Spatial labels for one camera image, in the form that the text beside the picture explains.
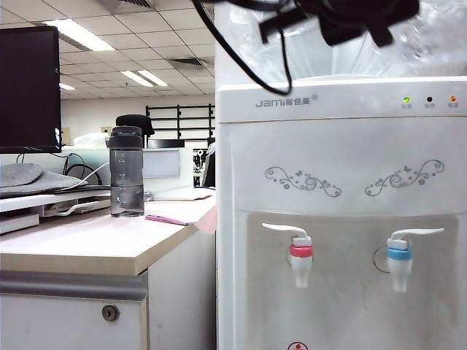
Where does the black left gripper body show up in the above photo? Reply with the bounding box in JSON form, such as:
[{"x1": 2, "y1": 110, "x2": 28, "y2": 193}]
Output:
[{"x1": 297, "y1": 0, "x2": 420, "y2": 47}]

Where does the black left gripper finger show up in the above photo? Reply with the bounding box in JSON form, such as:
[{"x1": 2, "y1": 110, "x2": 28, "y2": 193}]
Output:
[
  {"x1": 258, "y1": 10, "x2": 315, "y2": 45},
  {"x1": 367, "y1": 24, "x2": 394, "y2": 48}
]

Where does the blue-collared white water tap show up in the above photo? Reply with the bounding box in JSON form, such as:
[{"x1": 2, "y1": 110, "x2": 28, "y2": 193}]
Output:
[{"x1": 385, "y1": 227, "x2": 445, "y2": 293}]

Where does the plastic-wrapped water jug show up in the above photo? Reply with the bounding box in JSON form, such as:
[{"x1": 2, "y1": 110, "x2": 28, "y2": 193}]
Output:
[{"x1": 228, "y1": 0, "x2": 467, "y2": 83}]

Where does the white water dispenser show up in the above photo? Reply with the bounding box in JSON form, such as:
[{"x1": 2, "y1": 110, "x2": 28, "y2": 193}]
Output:
[{"x1": 215, "y1": 74, "x2": 467, "y2": 350}]

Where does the white desk partition panel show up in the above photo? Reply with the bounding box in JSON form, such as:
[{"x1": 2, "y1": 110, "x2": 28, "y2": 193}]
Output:
[{"x1": 142, "y1": 147, "x2": 194, "y2": 201}]

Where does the frosted glass desk partition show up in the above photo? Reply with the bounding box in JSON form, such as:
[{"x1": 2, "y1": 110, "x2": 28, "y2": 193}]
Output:
[{"x1": 61, "y1": 146, "x2": 111, "y2": 183}]

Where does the red-collared white water tap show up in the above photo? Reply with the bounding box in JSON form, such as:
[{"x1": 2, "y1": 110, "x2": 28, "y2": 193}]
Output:
[{"x1": 260, "y1": 222, "x2": 314, "y2": 289}]

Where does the ceiling air vent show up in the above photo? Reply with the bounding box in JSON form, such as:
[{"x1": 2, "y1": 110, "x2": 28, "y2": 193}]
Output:
[
  {"x1": 167, "y1": 57, "x2": 216, "y2": 71},
  {"x1": 96, "y1": 0, "x2": 155, "y2": 9}
]

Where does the ceiling light strip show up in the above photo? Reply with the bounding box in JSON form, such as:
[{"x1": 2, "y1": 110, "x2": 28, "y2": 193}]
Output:
[
  {"x1": 137, "y1": 69, "x2": 169, "y2": 87},
  {"x1": 120, "y1": 70, "x2": 155, "y2": 88}
]

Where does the black shelf rack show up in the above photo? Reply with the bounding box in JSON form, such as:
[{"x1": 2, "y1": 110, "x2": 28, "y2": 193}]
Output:
[{"x1": 144, "y1": 103, "x2": 216, "y2": 140}]

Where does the black hanging garment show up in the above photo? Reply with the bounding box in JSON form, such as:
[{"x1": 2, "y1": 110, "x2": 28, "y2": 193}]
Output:
[{"x1": 202, "y1": 140, "x2": 217, "y2": 187}]

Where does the black flat screen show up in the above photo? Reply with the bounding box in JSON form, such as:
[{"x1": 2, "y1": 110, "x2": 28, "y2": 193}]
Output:
[{"x1": 147, "y1": 138, "x2": 185, "y2": 149}]

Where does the black office chair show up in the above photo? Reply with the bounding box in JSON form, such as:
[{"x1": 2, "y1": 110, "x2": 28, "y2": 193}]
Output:
[{"x1": 115, "y1": 113, "x2": 155, "y2": 147}]

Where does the wide ceiling light panel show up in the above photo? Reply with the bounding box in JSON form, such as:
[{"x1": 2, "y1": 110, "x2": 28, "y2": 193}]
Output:
[{"x1": 42, "y1": 17, "x2": 117, "y2": 52}]

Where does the grey bottle with black lid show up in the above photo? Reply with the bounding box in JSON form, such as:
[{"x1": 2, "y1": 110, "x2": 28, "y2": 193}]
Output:
[{"x1": 109, "y1": 125, "x2": 146, "y2": 218}]

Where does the pink paper sheet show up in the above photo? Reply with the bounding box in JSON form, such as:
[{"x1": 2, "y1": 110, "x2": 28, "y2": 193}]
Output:
[{"x1": 144, "y1": 212, "x2": 201, "y2": 226}]

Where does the black computer monitor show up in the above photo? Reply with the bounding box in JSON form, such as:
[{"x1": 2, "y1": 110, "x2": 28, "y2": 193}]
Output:
[{"x1": 0, "y1": 25, "x2": 63, "y2": 155}]

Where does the grey felt sleeve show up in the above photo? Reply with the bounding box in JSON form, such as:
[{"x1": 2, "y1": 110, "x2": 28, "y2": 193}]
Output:
[{"x1": 0, "y1": 163, "x2": 90, "y2": 200}]

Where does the white monitor riser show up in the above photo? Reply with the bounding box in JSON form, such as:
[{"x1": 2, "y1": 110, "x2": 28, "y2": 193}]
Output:
[{"x1": 0, "y1": 189, "x2": 112, "y2": 235}]

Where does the round metal drawer lock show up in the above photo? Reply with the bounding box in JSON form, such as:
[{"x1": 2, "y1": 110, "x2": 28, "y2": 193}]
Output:
[{"x1": 101, "y1": 304, "x2": 120, "y2": 322}]

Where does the white drawer cabinet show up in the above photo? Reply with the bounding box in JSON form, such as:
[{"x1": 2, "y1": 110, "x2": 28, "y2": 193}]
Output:
[{"x1": 0, "y1": 269, "x2": 150, "y2": 350}]

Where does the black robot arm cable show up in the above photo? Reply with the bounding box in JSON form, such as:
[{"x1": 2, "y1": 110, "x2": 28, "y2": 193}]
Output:
[{"x1": 191, "y1": 0, "x2": 294, "y2": 96}]

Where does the white desk cable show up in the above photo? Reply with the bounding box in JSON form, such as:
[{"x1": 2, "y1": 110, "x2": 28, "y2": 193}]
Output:
[{"x1": 54, "y1": 162, "x2": 111, "y2": 193}]

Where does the black desk cable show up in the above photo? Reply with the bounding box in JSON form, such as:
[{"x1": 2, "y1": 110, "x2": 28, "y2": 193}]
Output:
[{"x1": 64, "y1": 152, "x2": 110, "y2": 186}]

